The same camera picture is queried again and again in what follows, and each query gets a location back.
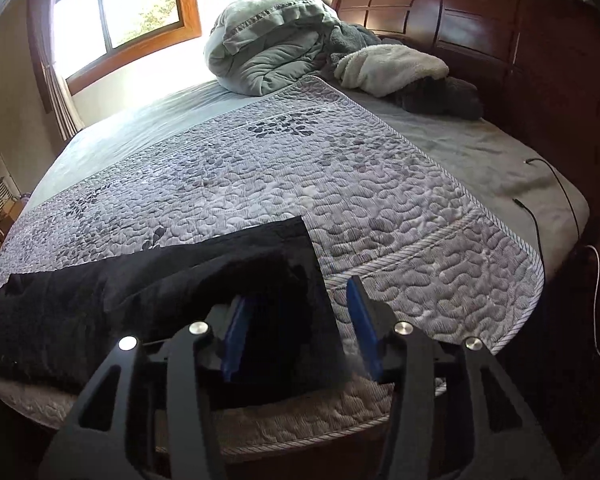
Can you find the black jacket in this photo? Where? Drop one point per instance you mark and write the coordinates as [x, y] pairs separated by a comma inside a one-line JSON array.
[[80, 310]]

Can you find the white fleece blanket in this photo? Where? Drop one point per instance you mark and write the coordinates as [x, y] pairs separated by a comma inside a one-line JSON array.
[[390, 67]]

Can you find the lower grey pillow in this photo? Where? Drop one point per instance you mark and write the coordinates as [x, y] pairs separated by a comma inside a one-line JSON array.
[[260, 67]]

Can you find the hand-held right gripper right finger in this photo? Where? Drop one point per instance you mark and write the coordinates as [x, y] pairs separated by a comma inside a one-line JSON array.
[[362, 325]]

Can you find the dark wooden headboard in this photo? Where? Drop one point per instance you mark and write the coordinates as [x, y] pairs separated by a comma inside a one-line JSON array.
[[480, 25]]

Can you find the dark grey fuzzy blanket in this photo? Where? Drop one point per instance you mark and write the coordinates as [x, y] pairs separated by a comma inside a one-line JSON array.
[[440, 95]]

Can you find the cardboard box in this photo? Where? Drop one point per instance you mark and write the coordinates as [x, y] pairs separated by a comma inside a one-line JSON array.
[[11, 211]]

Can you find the bed with light blue sheet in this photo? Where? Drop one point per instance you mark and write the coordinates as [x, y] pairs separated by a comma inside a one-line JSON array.
[[480, 160]]

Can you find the grey quilted leaf-print bedspread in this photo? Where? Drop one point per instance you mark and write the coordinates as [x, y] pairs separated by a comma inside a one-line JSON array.
[[305, 185]]

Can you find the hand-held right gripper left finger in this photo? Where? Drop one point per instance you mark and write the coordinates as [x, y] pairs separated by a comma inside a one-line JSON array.
[[237, 335]]

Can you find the striped beige curtain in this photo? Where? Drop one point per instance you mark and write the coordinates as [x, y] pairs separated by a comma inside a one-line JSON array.
[[55, 85]]

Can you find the large wooden-framed window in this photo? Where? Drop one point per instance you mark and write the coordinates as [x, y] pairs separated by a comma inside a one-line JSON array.
[[125, 5]]

